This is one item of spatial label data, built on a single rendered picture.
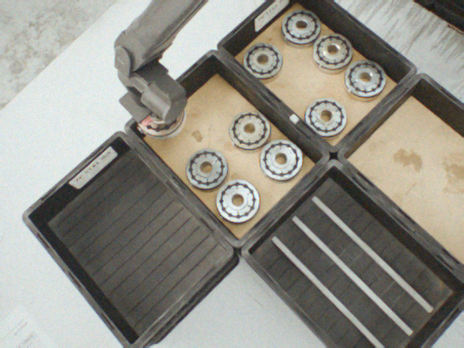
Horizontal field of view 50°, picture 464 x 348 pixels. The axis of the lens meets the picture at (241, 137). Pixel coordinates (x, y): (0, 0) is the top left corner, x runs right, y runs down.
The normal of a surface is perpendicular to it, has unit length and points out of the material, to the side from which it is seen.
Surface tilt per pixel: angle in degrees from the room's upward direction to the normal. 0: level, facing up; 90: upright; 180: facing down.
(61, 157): 0
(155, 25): 64
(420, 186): 0
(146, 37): 55
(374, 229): 0
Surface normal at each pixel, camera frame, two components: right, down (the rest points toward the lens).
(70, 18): -0.07, -0.32
